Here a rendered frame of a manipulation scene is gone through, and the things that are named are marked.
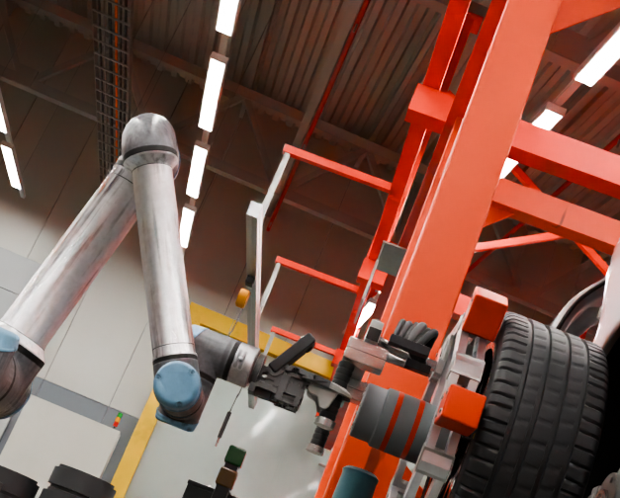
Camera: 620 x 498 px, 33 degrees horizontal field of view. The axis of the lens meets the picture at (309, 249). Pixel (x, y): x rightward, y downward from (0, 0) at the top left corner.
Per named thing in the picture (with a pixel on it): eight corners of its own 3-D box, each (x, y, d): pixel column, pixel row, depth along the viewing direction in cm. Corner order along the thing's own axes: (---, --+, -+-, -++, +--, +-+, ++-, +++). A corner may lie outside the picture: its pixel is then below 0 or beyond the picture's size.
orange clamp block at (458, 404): (468, 438, 211) (477, 429, 203) (431, 423, 212) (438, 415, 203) (479, 405, 214) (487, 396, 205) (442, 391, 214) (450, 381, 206)
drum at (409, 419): (441, 466, 229) (461, 407, 234) (349, 431, 230) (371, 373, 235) (430, 475, 242) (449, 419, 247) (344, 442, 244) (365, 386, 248)
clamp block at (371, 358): (382, 371, 223) (391, 348, 224) (342, 356, 223) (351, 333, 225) (380, 376, 227) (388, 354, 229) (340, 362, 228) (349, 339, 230)
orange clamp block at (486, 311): (493, 343, 227) (509, 305, 225) (459, 330, 228) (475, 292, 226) (493, 333, 234) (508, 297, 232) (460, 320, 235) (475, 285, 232)
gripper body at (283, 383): (298, 415, 225) (246, 394, 226) (312, 378, 228) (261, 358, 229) (300, 408, 218) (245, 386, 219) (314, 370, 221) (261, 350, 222)
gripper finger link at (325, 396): (343, 418, 220) (303, 403, 222) (353, 392, 222) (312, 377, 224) (343, 415, 217) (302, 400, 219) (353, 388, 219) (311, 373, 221)
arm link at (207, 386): (148, 414, 213) (172, 358, 217) (154, 423, 224) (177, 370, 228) (191, 431, 213) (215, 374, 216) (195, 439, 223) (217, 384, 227)
